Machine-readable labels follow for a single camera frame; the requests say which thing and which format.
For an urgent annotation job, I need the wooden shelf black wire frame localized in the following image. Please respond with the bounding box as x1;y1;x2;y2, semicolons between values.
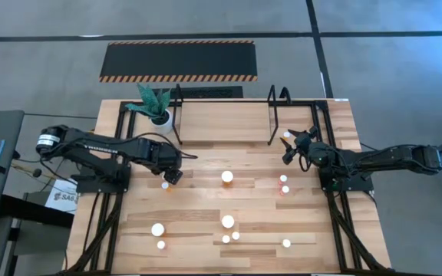
171;83;292;146

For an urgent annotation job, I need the black side table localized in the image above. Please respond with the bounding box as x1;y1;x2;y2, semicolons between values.
0;193;75;229

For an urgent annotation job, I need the black hazard-striped floor mat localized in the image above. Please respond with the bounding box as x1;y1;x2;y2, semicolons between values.
98;40;259;84

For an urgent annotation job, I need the potted snake plant white pot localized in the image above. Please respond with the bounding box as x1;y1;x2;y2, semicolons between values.
124;83;174;135

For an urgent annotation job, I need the white printed paper sheet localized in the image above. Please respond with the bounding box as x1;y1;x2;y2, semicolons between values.
45;178;79;215

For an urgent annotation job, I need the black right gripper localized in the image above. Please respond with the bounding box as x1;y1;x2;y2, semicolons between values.
280;128;318;166

